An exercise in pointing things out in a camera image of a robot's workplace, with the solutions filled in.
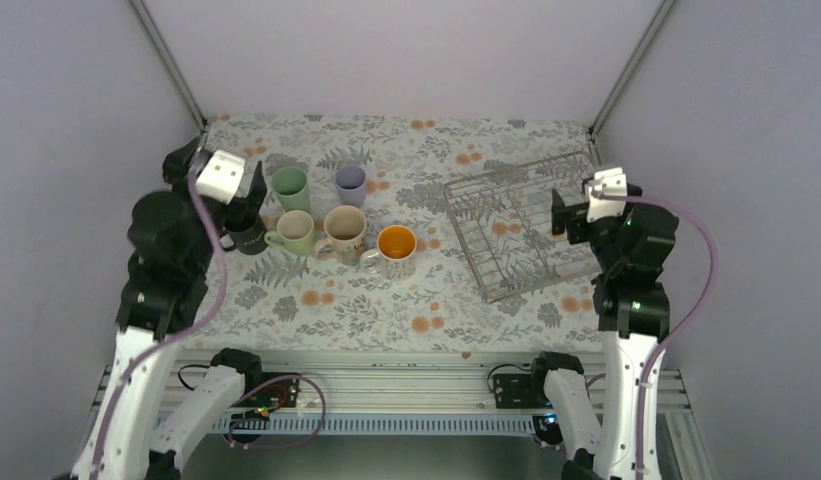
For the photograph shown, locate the black mug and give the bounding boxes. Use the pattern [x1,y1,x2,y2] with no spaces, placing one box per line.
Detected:
[221,214,268,256]

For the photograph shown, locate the metal wire dish rack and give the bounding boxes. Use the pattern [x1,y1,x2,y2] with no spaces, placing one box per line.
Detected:
[444,151,599,303]

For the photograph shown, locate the mint green tumbler cup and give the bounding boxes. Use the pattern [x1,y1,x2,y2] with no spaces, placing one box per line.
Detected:
[271,166,311,212]

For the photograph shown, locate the light green mug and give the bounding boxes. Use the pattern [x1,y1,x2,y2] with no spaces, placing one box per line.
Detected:
[263,210,316,257]

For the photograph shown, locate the beige pineapple mug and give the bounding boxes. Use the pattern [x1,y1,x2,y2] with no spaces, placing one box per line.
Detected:
[312,205,367,266]

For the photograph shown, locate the lavender tumbler cup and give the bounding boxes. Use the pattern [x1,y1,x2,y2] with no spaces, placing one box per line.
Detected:
[334,165,367,208]

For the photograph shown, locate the white iridescent patterned mug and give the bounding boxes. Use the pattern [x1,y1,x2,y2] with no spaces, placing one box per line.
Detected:
[359,225,418,281]

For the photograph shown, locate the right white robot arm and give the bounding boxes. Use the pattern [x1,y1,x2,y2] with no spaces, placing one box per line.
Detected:
[527,193,679,479]

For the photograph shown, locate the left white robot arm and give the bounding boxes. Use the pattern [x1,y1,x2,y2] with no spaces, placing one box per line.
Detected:
[69,138,267,479]

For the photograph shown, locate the floral tablecloth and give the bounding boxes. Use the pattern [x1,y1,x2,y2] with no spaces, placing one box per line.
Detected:
[187,114,601,353]

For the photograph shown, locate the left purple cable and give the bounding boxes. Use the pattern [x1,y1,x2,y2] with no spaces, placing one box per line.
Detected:
[85,148,328,480]

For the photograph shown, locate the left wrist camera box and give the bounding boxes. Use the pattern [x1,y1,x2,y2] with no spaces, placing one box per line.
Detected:
[195,150,246,204]

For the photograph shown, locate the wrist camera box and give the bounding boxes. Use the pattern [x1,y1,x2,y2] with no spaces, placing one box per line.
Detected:
[582,166,627,223]
[195,150,246,204]

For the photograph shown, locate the left corner aluminium post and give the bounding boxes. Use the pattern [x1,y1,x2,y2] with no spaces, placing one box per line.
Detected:
[127,0,207,132]

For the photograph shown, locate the corner aluminium post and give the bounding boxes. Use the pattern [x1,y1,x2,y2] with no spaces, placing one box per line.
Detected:
[590,0,676,141]
[127,0,207,132]

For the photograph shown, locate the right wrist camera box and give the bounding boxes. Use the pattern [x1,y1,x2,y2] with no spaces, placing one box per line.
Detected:
[582,166,627,223]

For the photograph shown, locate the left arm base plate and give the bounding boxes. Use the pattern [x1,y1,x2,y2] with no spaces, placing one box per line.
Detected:
[235,372,300,409]

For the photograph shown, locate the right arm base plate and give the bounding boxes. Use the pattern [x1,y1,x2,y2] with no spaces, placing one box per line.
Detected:
[492,373,551,410]

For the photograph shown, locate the aluminium rail frame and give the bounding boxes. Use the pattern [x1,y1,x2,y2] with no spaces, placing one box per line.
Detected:
[91,351,693,415]

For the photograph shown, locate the grey slotted cable duct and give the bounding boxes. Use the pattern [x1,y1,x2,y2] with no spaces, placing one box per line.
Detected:
[211,412,556,437]

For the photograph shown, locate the right corner aluminium post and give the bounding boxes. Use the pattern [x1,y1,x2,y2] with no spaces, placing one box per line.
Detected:
[590,0,676,141]

